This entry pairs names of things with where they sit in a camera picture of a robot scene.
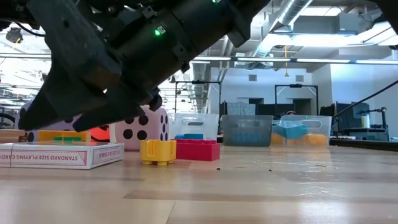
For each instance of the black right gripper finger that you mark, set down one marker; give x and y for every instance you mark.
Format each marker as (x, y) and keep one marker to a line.
(109, 110)
(62, 93)

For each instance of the purple foam die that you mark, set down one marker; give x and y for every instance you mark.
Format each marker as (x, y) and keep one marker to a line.
(59, 126)

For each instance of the pink foam die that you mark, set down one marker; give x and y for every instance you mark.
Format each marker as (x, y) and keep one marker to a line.
(136, 143)

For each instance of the yellow-orange sloped block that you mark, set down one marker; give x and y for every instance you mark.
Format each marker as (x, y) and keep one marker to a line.
(46, 136)

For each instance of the small yellow studded block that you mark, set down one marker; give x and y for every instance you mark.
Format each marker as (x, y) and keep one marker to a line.
(157, 151)

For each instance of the pink-printed playing card box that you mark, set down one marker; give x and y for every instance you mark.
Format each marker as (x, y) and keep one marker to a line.
(62, 157)

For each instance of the blue rounded hollow block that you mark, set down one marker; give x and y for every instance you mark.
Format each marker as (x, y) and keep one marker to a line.
(189, 136)

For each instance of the red building block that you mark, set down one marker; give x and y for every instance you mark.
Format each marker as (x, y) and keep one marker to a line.
(199, 152)

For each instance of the long blue four-stud block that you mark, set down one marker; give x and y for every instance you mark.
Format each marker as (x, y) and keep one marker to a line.
(290, 130)

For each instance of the yellow two-stud block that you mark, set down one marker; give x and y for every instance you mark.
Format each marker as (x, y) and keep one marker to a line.
(315, 140)

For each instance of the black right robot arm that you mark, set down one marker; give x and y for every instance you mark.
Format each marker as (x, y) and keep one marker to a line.
(186, 31)

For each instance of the orange pumpkin-face bucket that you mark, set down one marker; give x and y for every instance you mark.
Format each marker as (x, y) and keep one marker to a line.
(99, 135)

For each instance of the small green building block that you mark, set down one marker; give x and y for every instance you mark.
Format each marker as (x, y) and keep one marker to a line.
(66, 139)

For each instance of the brown wooden track piece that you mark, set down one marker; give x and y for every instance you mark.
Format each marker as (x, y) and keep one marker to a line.
(12, 136)

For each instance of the clear plastic bin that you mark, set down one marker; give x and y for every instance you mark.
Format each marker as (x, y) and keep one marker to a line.
(205, 124)
(323, 124)

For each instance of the grey patterned panel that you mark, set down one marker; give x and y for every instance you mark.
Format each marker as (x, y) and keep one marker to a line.
(239, 109)

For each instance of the grey translucent plastic bin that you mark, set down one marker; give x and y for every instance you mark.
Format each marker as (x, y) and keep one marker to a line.
(248, 123)

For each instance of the overhead light bar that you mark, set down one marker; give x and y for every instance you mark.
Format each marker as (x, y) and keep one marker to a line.
(264, 59)

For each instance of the person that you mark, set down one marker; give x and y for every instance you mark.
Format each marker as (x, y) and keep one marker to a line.
(290, 113)

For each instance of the long thin black rod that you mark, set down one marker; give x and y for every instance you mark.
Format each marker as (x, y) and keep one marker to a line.
(363, 100)

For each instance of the white bottle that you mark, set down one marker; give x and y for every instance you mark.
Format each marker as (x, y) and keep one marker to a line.
(365, 122)

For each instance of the black overhead camera unit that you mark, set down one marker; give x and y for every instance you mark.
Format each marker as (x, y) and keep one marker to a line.
(14, 35)

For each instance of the black background frame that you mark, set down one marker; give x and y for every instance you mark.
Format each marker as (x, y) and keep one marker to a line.
(295, 85)
(199, 82)

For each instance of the large silver ventilation duct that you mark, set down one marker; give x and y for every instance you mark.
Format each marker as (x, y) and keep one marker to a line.
(199, 74)

